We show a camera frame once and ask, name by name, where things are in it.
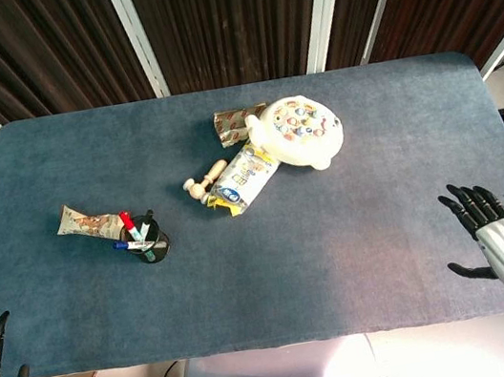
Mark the yellow white snack bag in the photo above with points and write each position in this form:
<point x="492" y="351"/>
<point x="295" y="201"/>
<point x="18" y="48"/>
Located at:
<point x="243" y="180"/>

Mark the blue-capped white marker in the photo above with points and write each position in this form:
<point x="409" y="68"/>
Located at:
<point x="132" y="244"/>

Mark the blue table mat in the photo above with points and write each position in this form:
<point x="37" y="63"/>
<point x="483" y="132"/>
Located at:
<point x="258" y="226"/>

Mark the beige printed snack packet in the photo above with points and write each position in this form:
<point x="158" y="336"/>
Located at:
<point x="88" y="224"/>

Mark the brown foil snack packet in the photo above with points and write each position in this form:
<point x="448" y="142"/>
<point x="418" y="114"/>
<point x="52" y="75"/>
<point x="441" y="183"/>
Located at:
<point x="232" y="126"/>

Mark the white fishing game toy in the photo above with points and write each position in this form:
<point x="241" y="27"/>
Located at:
<point x="298" y="132"/>

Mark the wooden toy hammer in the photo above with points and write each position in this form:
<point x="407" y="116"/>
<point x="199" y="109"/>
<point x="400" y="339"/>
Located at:
<point x="205" y="182"/>

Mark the red cap marker pen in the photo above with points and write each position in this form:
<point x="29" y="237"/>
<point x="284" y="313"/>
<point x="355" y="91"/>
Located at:
<point x="127" y="224"/>

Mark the black-capped white marker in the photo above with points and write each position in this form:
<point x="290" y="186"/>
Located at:
<point x="146" y="222"/>

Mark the green-capped white marker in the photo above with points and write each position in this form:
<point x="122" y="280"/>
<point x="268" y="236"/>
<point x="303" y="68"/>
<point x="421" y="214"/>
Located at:
<point x="149" y="254"/>

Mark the black mesh pen holder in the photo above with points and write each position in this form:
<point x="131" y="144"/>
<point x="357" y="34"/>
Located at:
<point x="153" y="246"/>

